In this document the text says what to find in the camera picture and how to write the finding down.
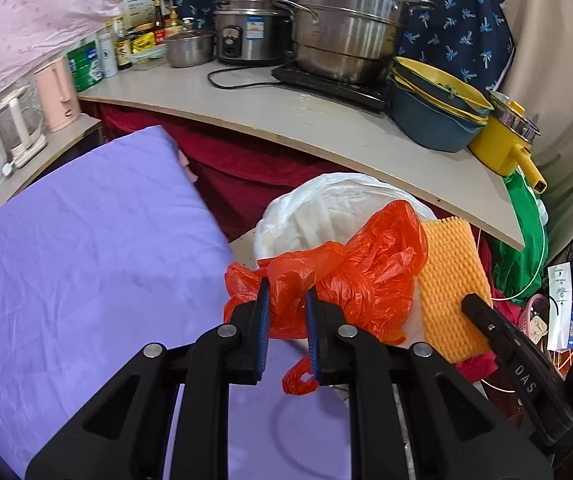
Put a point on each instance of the red-orange plastic bag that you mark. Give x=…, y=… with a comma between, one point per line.
x=366, y=270

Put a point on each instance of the beige curtain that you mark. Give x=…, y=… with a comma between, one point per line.
x=556, y=85

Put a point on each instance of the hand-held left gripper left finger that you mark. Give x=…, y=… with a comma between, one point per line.
x=262, y=320

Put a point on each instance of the white glass kettle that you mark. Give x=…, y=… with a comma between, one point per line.
x=16, y=120

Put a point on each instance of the dark bottle red label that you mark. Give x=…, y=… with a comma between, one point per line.
x=158, y=25

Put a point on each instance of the dark red cloth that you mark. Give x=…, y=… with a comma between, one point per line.
x=241, y=170

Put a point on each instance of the clear food container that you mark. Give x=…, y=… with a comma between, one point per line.
x=147, y=60

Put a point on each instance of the pink electric kettle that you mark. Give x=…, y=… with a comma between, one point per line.
x=56, y=95

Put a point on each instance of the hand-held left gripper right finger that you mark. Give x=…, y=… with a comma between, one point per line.
x=314, y=330

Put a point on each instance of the curved wooden counter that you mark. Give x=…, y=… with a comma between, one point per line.
x=266, y=110

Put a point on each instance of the dark sauce bottle white label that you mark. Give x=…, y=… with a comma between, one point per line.
x=123, y=50

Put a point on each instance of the large steel steamer pot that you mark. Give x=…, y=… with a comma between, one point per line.
x=351, y=25

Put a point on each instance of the wooden side table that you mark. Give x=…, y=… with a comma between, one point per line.
x=66, y=140

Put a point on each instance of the pink plastic basket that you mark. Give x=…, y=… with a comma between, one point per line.
x=536, y=317

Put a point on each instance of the yellow foam net sheet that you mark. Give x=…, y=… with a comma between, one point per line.
x=451, y=270

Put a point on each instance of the purple tablecloth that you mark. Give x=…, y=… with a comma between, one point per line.
x=91, y=260

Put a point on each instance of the steel rice cooker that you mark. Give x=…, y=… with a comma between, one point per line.
x=251, y=35

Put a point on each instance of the black induction cooker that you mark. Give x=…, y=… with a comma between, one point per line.
x=326, y=90

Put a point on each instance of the pink dotted sheet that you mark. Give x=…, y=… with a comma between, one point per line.
x=41, y=5

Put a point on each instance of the bin with white liner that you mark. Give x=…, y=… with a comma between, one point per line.
x=316, y=210

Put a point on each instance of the yellow pot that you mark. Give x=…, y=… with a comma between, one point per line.
x=496, y=145

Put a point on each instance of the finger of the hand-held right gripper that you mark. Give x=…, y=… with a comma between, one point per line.
x=486, y=322

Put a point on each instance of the small steel pot with lid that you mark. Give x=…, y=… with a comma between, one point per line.
x=189, y=50

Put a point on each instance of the yellow oil bottle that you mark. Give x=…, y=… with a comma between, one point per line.
x=173, y=22

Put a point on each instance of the dark blue printed cloth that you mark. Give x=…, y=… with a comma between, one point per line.
x=456, y=20

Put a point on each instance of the white paper packet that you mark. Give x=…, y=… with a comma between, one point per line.
x=561, y=305

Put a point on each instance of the nested blue yellow bowls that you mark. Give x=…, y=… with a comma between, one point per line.
x=426, y=120

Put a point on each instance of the green tin can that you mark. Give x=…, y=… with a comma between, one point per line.
x=84, y=67

